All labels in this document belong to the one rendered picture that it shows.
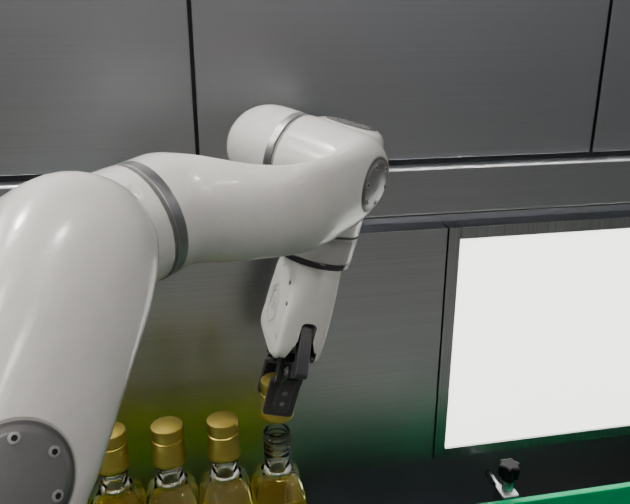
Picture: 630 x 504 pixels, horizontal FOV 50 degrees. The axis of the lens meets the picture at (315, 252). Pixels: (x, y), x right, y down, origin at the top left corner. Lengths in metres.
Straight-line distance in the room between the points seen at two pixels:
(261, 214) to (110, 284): 0.16
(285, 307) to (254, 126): 0.18
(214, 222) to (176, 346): 0.38
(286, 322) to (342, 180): 0.19
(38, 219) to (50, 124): 0.46
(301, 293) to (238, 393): 0.27
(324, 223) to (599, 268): 0.55
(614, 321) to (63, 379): 0.82
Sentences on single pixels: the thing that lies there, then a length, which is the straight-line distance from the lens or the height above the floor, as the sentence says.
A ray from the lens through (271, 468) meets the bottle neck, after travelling 0.77.
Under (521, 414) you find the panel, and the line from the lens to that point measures 1.02.
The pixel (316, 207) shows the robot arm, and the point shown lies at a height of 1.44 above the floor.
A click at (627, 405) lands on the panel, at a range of 1.10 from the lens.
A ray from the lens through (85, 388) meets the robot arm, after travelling 0.33.
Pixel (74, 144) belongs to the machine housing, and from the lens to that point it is 0.79.
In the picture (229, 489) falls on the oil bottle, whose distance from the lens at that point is 0.77.
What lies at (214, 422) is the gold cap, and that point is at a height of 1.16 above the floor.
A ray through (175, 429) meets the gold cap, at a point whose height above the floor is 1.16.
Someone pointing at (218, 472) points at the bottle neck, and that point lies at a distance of 0.76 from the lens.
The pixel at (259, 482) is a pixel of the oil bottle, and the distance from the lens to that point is 0.77.
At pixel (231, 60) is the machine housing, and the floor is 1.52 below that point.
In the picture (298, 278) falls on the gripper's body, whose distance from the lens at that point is 0.63.
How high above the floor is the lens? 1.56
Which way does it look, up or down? 19 degrees down
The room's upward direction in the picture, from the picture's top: straight up
